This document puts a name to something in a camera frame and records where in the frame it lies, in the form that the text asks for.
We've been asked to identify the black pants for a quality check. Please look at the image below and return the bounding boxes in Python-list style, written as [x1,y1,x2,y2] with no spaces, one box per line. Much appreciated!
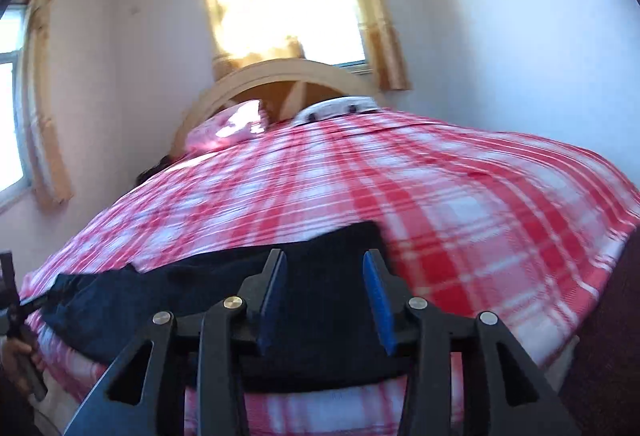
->
[39,221,411,393]

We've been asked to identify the left hand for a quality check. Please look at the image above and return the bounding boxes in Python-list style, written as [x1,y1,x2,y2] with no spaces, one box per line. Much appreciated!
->
[1,338,44,396]

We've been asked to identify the side window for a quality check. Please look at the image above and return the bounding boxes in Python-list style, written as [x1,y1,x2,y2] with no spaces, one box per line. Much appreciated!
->
[1,4,30,209]

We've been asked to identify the red plaid bed sheet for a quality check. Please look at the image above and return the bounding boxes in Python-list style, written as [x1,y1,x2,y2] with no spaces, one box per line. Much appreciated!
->
[19,107,640,436]

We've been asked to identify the yellow side curtain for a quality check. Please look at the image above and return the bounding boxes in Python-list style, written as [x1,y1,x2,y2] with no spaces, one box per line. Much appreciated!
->
[21,0,74,213]

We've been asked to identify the dark item beside pillow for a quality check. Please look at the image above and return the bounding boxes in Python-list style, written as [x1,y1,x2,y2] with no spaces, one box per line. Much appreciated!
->
[136,155,174,185]

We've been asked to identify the pink floral pillow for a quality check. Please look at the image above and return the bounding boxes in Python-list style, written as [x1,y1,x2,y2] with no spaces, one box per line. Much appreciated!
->
[184,100,269,154]

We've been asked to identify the white patterned pillow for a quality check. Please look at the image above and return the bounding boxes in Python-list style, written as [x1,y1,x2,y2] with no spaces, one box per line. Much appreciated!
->
[291,96,380,126]

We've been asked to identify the cream wooden headboard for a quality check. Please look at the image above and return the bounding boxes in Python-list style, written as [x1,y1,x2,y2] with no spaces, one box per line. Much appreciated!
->
[169,58,386,159]

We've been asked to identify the yellow right head curtain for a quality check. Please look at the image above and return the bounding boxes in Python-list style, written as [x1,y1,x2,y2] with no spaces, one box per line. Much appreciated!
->
[356,0,410,91]

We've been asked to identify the yellow head curtain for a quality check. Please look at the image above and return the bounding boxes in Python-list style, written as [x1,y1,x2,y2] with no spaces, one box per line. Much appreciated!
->
[356,0,410,91]
[205,0,304,80]

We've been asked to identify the yellow left head curtain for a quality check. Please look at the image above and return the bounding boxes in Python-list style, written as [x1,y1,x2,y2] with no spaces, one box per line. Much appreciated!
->
[205,0,304,80]

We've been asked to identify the head window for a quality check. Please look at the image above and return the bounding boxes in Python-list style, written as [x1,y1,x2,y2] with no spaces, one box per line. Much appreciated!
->
[294,0,368,70]

